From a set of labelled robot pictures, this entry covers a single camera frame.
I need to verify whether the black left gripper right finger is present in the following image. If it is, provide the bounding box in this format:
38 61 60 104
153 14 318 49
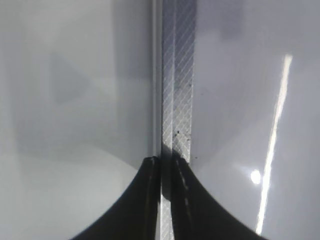
170 154 263 240

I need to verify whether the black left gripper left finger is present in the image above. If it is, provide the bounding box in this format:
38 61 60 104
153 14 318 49
74 156 160 240

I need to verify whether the white board with grey frame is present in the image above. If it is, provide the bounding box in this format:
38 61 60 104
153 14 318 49
0 0 320 240

